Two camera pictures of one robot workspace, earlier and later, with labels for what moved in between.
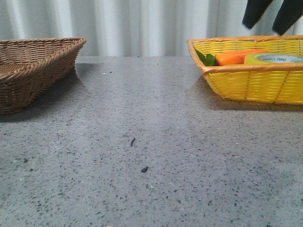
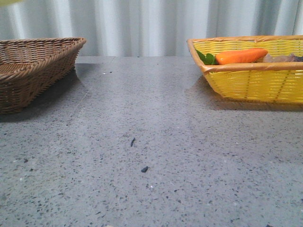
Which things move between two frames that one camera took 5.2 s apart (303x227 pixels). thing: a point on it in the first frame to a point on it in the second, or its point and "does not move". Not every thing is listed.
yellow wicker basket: x=281 y=83 does not move
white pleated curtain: x=133 y=28 does not move
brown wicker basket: x=30 y=68 does not move
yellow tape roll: x=253 y=58 to x=8 y=3
